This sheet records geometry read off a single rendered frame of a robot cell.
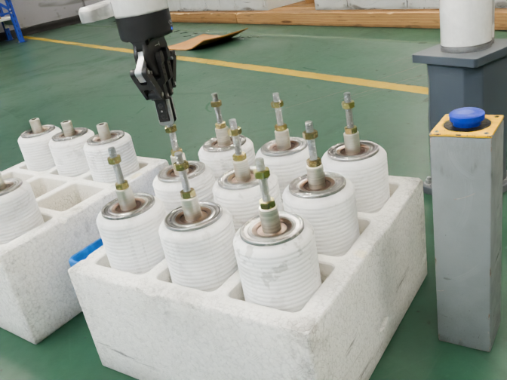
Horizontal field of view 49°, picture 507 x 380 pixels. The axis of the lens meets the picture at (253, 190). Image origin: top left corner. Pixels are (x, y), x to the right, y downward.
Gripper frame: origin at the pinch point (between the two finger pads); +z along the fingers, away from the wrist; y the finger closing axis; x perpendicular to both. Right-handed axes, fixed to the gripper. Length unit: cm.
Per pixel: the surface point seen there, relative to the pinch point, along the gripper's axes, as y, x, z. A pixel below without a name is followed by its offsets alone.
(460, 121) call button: -9.7, -39.8, 2.7
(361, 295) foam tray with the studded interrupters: -17.2, -26.8, 21.7
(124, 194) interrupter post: -11.9, 3.9, 7.7
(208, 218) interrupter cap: -16.4, -9.1, 9.8
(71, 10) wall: 558, 324, 17
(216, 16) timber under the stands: 364, 94, 28
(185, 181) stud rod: -15.6, -6.9, 4.9
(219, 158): 6.3, -4.5, 10.8
